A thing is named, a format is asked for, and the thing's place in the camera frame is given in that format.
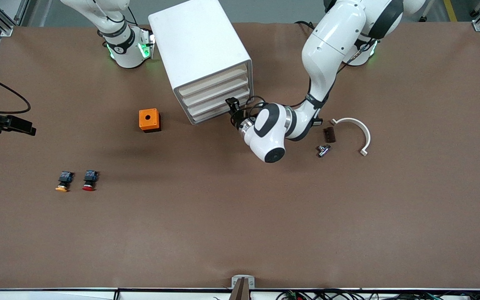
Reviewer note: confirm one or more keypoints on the brown cylinder capacitor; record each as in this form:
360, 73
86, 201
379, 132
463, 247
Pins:
330, 135

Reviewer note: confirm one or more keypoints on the red push button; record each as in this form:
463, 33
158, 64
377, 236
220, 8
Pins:
90, 180

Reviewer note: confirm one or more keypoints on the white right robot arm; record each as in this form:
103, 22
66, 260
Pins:
123, 46

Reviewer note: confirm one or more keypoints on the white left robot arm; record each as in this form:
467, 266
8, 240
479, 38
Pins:
331, 41

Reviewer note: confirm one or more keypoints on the white curved plastic bracket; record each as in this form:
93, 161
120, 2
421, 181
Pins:
363, 129

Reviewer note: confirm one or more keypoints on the yellow push button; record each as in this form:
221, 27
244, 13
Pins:
63, 181

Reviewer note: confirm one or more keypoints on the white plastic bin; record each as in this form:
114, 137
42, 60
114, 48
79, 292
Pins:
211, 112

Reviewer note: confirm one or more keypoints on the orange button enclosure box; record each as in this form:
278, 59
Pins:
148, 118

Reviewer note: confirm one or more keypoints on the grey metal mount bracket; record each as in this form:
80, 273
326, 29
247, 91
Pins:
236, 280

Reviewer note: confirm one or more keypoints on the chrome tee pipe fitting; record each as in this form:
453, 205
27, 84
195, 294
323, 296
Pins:
324, 151

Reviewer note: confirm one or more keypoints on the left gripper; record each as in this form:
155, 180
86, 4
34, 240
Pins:
238, 118

